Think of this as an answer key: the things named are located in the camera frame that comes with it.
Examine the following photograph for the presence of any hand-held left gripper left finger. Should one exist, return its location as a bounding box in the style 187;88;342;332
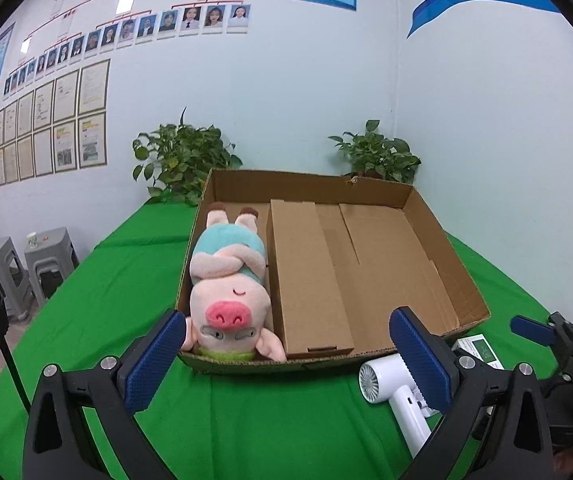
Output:
22;308;187;480

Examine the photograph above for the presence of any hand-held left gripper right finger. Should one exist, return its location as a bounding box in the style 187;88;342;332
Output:
389;306;553;480

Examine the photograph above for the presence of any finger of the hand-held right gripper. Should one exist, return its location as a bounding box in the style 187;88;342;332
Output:
511;311;573;382

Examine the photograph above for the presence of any white hair dryer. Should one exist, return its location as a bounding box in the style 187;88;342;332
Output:
358;352;440;458

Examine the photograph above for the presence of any white green-label medicine box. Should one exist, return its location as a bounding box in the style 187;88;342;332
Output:
451;334;505;371

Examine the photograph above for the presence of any pink pig plush toy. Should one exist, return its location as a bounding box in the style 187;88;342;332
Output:
181;201;287;362

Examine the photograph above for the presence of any cardboard tray box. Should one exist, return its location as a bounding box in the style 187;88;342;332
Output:
175;168;491;375

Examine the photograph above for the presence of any long cardboard box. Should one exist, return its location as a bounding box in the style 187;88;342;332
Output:
265;199;356;360

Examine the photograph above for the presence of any green tablecloth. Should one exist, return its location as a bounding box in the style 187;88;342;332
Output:
0;199;567;480

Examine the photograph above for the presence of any grey plastic stool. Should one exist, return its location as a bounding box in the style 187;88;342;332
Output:
0;236;34;323
24;227;80;306

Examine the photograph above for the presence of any large potted green plant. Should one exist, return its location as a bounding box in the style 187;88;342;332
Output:
132;107;243;207

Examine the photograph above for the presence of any small potted green plant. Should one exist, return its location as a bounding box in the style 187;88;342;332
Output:
329;120;422;185

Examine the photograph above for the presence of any wall of framed certificates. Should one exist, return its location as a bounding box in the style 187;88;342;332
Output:
0;58;111;198

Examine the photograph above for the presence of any tall blue wall notice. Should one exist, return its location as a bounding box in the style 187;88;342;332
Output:
0;21;17;91

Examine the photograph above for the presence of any wall chart of staff photos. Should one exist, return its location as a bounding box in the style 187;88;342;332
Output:
2;0;251;103

